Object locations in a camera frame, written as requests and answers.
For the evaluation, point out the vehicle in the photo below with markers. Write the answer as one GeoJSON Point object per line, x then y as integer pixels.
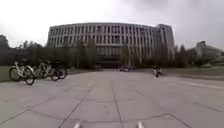
{"type": "Point", "coordinates": [123, 69]}

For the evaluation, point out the grass lawn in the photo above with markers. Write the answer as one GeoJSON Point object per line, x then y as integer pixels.
{"type": "Point", "coordinates": [196, 70]}
{"type": "Point", "coordinates": [4, 75]}

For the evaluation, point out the row of trees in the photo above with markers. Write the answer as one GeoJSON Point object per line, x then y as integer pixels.
{"type": "Point", "coordinates": [80, 56]}

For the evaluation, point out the person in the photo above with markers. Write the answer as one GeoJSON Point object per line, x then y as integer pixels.
{"type": "Point", "coordinates": [157, 71]}

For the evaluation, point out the dark bicycle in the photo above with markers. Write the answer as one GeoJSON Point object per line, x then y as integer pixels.
{"type": "Point", "coordinates": [62, 72]}

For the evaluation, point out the grey building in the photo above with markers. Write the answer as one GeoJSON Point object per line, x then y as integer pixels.
{"type": "Point", "coordinates": [206, 51]}

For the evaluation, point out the white bicycle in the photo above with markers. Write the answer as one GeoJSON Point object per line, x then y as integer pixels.
{"type": "Point", "coordinates": [28, 75]}

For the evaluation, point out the grey stone slab plaza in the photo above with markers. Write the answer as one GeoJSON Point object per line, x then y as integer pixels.
{"type": "Point", "coordinates": [110, 96]}

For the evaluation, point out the large white banded building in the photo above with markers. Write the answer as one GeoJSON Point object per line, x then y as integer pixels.
{"type": "Point", "coordinates": [110, 36]}

